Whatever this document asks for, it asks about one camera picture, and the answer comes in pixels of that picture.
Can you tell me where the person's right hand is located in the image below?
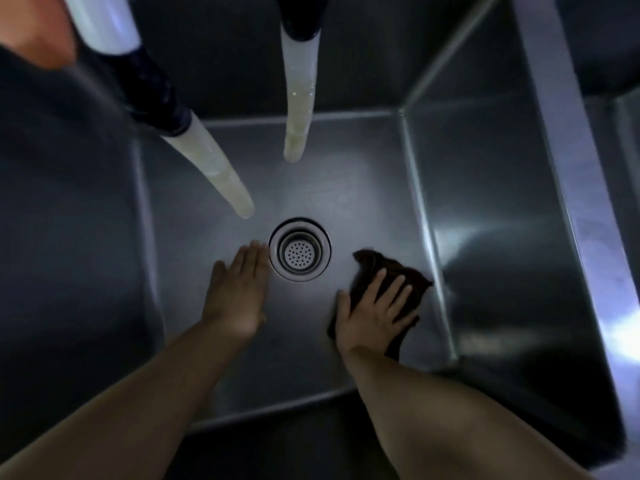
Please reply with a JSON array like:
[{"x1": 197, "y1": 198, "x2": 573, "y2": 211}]
[{"x1": 333, "y1": 268, "x2": 421, "y2": 361}]

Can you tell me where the person's left hand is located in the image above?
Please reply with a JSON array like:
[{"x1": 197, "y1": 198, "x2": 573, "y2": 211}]
[{"x1": 199, "y1": 239, "x2": 273, "y2": 343}]

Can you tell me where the dark cleaning cloth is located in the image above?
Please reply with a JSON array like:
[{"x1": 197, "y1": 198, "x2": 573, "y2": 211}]
[{"x1": 327, "y1": 248, "x2": 435, "y2": 361}]

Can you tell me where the stainless steel sink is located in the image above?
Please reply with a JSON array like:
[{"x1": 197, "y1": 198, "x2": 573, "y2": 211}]
[
  {"x1": 552, "y1": 0, "x2": 640, "y2": 275},
  {"x1": 0, "y1": 0, "x2": 626, "y2": 480}
]

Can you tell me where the person's left forearm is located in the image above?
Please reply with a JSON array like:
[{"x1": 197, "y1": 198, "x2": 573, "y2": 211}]
[{"x1": 0, "y1": 317, "x2": 249, "y2": 480}]

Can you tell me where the person's right forearm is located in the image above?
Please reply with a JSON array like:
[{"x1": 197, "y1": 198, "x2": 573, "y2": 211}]
[{"x1": 343, "y1": 347, "x2": 581, "y2": 480}]

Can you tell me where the round metal drain strainer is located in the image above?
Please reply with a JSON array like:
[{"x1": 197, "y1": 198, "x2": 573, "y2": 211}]
[{"x1": 268, "y1": 217, "x2": 333, "y2": 283}]

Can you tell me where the cream faucet hose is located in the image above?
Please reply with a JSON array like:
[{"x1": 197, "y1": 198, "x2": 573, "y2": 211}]
[
  {"x1": 269, "y1": 0, "x2": 333, "y2": 163},
  {"x1": 107, "y1": 44, "x2": 256, "y2": 219}
]

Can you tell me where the white faucet with orange handle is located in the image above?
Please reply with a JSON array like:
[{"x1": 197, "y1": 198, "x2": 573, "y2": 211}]
[{"x1": 0, "y1": 0, "x2": 143, "y2": 71}]

